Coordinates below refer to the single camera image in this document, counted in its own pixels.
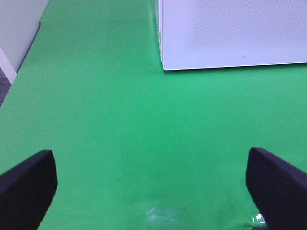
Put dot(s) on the white microwave oven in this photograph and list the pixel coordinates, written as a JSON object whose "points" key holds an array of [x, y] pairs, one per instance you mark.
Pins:
{"points": [[203, 34]]}

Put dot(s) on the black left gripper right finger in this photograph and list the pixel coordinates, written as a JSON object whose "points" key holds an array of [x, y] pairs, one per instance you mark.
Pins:
{"points": [[278, 189]]}

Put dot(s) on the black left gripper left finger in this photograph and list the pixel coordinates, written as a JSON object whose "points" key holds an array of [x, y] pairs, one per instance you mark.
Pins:
{"points": [[27, 191]]}

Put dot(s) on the green table cloth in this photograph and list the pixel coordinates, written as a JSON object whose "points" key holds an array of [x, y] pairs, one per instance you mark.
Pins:
{"points": [[137, 147]]}

